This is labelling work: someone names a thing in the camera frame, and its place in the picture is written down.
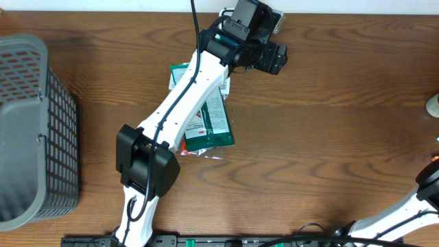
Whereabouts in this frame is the black mounting rail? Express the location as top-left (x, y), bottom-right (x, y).
top-left (60, 234), bottom-right (407, 247)

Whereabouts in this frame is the grey plastic basket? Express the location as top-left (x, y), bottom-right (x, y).
top-left (1, 34), bottom-right (80, 231)

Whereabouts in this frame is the green grip gloves package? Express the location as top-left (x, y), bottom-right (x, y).
top-left (169, 62), bottom-right (236, 152)

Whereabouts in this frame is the black left camera cable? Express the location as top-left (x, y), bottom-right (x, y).
top-left (119, 0), bottom-right (202, 246)

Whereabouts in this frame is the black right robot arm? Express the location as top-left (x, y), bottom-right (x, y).
top-left (347, 160), bottom-right (438, 242)

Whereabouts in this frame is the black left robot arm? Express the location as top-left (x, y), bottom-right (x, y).
top-left (111, 0), bottom-right (287, 246)

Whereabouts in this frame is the white barcode scanner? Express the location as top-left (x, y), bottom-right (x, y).
top-left (219, 8), bottom-right (235, 20)

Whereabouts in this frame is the red dustpan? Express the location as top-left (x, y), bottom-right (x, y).
top-left (167, 73), bottom-right (231, 161)

